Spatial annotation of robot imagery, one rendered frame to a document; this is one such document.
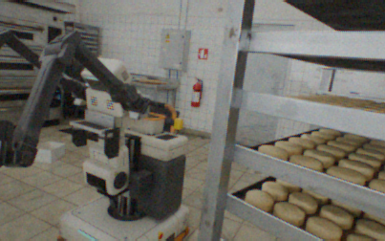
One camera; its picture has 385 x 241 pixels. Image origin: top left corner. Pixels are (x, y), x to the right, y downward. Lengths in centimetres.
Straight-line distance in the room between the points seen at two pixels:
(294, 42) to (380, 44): 10
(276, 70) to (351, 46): 425
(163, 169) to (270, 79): 327
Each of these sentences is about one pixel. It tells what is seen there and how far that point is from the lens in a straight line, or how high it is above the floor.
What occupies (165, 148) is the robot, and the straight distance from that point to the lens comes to 163.
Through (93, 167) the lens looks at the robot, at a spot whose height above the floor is 66.
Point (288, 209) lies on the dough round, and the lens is 50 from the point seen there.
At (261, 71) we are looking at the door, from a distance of 467.
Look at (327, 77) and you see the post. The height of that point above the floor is 128.
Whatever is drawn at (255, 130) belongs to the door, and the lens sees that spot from 476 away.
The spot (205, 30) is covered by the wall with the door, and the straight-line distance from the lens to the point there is 500.
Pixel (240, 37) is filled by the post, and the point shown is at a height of 132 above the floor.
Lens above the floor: 128
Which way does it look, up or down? 12 degrees down
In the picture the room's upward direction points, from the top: 6 degrees clockwise
